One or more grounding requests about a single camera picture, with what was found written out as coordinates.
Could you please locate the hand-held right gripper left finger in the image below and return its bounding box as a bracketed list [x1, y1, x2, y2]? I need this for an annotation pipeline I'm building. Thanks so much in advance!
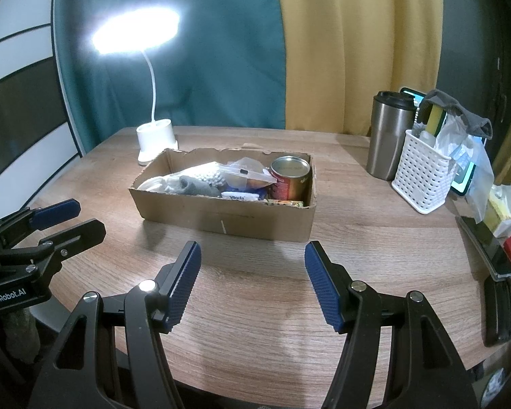
[28, 241, 203, 409]

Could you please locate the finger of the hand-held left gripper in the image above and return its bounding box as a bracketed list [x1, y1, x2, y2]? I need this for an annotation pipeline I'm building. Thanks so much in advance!
[0, 199, 81, 250]
[29, 218, 107, 274]

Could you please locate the yellow curtain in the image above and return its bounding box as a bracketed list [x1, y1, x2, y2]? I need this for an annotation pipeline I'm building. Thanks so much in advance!
[275, 0, 444, 137]

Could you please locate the white perforated basket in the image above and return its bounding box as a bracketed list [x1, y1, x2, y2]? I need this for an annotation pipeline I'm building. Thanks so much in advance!
[391, 129, 456, 215]

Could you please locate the steel tumbler with black lid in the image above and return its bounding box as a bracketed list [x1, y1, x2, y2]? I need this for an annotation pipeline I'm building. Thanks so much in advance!
[365, 90, 416, 181]

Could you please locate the red tin can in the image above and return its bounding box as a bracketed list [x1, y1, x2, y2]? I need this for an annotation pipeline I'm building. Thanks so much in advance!
[270, 155, 311, 203]

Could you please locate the white desk lamp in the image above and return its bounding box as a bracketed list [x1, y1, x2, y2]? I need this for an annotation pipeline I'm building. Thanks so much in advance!
[89, 6, 182, 167]

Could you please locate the dark grey glove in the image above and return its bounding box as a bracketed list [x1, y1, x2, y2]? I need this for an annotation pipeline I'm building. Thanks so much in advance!
[419, 89, 493, 139]

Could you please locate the yellow sponge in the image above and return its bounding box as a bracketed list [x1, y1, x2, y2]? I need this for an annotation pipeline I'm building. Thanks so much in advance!
[426, 104, 448, 135]

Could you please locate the yellow tissue packet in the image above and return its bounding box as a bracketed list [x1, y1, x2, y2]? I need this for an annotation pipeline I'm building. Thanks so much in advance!
[483, 183, 511, 239]

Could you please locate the teal curtain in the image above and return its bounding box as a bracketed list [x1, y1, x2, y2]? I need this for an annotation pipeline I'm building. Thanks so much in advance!
[51, 0, 288, 158]

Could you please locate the clear snack bag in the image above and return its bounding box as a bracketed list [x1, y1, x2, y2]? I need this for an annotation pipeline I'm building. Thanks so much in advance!
[216, 157, 278, 192]

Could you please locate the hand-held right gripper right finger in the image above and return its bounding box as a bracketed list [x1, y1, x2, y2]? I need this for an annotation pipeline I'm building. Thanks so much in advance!
[304, 241, 480, 409]

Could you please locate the black phone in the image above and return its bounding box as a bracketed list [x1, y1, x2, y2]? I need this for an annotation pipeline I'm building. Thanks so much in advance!
[455, 215, 511, 282]

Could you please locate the cardboard box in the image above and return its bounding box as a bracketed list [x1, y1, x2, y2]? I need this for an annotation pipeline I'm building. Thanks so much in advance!
[129, 148, 316, 243]

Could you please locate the cartoon print tissue packet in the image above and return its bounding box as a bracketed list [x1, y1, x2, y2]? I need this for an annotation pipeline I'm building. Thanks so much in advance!
[264, 198, 304, 209]

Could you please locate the blue tissue packet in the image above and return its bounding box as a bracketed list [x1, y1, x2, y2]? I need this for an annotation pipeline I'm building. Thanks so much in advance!
[221, 190, 267, 202]

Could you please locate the white cloth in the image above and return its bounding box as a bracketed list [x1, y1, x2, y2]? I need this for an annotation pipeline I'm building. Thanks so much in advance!
[137, 174, 184, 193]

